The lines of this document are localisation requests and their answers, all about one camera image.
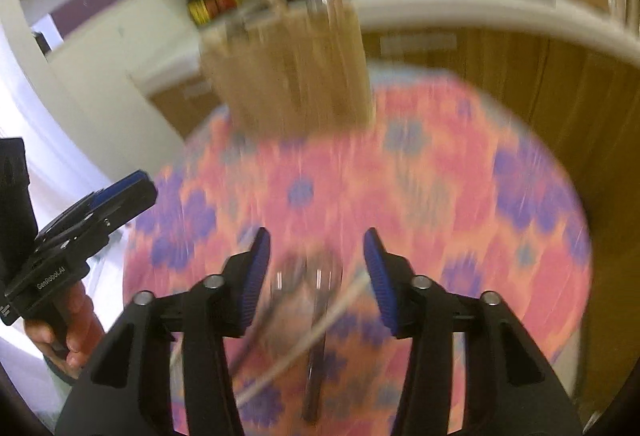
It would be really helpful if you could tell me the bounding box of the clear spoon steel handle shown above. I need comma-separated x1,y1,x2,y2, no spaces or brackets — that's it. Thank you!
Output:
229,253,307,378

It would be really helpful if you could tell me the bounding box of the clear plastic spoon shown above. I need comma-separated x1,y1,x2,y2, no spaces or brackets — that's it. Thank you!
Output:
302,250,343,425

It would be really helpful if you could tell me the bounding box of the person's left hand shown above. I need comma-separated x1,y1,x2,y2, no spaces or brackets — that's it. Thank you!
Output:
24,281,104,376

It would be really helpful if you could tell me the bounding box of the beige plastic utensil basket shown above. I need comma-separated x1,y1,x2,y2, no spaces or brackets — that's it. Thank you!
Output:
201,5,374,139

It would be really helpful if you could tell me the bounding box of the floral tablecloth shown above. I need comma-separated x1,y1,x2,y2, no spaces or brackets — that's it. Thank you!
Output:
124,66,591,435

